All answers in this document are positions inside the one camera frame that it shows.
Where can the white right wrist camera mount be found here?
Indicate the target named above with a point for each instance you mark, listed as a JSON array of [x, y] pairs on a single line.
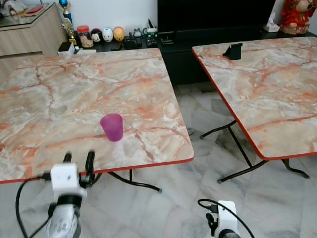
[[228, 213]]

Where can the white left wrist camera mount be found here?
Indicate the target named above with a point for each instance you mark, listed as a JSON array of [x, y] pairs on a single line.
[[64, 178]]

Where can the green and white gadget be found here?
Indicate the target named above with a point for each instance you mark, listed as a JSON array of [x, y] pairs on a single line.
[[151, 34]]

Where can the purple plastic cup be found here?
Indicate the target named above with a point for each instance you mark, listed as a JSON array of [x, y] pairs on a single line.
[[112, 128]]

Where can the yellow egg figurine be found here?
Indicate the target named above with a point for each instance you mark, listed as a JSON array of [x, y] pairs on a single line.
[[119, 33]]

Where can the large marble-top folding table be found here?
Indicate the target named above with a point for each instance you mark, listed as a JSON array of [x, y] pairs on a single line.
[[74, 99]]

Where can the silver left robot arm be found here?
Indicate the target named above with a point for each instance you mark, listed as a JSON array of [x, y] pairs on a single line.
[[64, 220]]

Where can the light wooden cabinet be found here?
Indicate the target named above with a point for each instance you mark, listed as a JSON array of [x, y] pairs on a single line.
[[29, 37]]

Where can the black television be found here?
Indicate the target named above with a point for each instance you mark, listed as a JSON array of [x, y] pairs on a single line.
[[213, 12]]

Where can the small grey animal figurine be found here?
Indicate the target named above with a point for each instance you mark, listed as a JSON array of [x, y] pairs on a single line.
[[136, 34]]

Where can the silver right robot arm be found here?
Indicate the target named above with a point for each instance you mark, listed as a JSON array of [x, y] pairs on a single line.
[[229, 234]]

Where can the red fortune god figurine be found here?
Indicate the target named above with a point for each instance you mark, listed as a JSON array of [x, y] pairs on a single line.
[[296, 17]]

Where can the white egg figurine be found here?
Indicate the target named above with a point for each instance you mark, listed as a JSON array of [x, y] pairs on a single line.
[[107, 34]]

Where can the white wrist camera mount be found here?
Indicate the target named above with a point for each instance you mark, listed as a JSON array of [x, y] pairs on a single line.
[[64, 178], [228, 213]]

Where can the gold trophy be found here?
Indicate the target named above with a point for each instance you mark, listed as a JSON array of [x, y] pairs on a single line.
[[69, 29]]

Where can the black phone stand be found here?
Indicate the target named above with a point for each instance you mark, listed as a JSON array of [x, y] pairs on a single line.
[[233, 51]]

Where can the marble-top table with phone stand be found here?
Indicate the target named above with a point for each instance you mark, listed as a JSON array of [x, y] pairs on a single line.
[[272, 94]]

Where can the black egg figurine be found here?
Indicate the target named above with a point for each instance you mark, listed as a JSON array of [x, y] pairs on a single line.
[[96, 35]]

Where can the small white box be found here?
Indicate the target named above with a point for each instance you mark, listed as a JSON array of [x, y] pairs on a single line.
[[66, 48]]

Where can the red-lidded snack jar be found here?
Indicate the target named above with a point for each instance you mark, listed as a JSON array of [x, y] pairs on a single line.
[[84, 37]]

